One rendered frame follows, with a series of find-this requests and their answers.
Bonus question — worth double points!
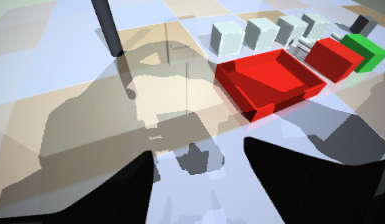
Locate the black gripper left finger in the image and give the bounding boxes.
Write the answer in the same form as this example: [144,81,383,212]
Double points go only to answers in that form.
[0,150,155,224]

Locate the black cylinder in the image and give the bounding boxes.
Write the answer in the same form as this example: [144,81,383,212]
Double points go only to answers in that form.
[91,0,124,57]

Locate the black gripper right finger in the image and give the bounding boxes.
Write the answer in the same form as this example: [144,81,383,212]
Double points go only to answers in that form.
[243,137,385,224]

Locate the red tray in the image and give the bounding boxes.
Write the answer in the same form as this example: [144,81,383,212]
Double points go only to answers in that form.
[215,49,327,123]

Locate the red block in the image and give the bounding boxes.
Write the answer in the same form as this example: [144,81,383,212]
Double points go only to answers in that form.
[298,36,365,83]

